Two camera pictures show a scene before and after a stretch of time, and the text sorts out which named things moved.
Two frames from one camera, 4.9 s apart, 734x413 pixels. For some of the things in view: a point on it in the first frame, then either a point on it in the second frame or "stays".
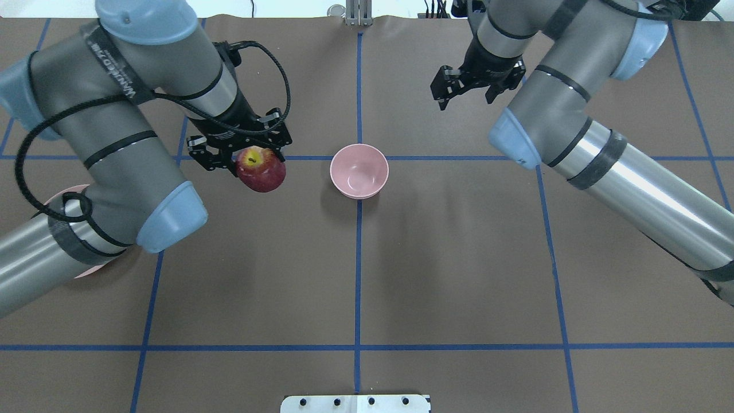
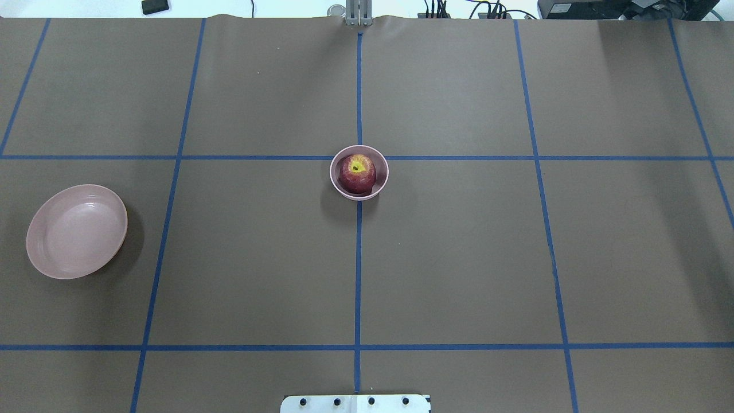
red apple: [260, 168] -> [356, 174]
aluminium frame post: [358, 13] stays
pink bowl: [359, 171] stays
